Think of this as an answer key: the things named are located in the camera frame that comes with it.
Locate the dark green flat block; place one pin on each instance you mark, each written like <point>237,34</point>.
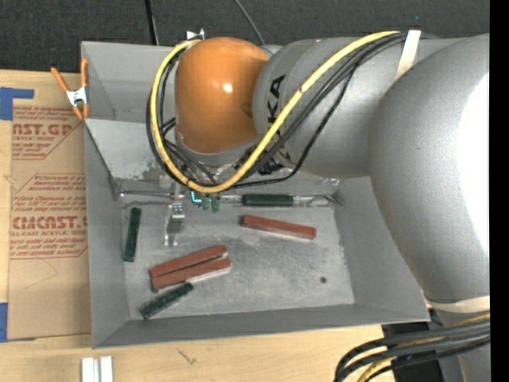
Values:
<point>166,300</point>
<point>267,200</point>
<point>132,234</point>

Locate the red-brown flat block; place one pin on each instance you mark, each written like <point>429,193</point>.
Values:
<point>187,259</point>
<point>278,227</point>
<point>191,275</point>

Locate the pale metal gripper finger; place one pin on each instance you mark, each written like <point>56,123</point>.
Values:
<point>178,218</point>
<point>169,235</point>

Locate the brown cardboard board red print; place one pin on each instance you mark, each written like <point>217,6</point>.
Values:
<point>43,197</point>

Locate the grey metal bin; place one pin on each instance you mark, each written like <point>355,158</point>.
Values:
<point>254,261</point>

